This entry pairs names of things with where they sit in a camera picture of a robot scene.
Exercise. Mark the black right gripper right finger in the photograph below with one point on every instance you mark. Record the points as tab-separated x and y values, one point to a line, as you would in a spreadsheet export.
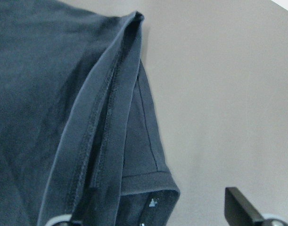
239	211

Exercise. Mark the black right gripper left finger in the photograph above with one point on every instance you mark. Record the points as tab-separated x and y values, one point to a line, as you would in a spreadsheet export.
77	219

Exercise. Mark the black printed t-shirt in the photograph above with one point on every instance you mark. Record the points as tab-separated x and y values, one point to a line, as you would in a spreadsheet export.
78	130

